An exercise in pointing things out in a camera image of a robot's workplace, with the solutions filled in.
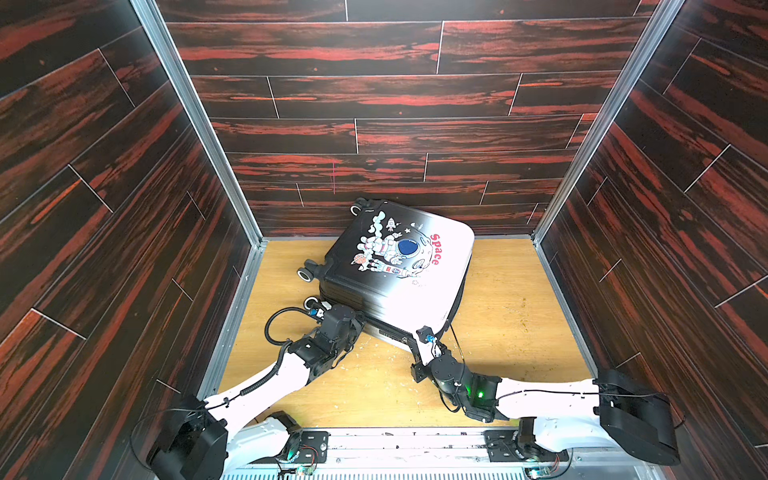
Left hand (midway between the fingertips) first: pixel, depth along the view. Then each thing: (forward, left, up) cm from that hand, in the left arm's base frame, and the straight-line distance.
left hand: (369, 315), depth 83 cm
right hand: (-7, -13, -1) cm, 14 cm away
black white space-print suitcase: (+10, -7, +9) cm, 15 cm away
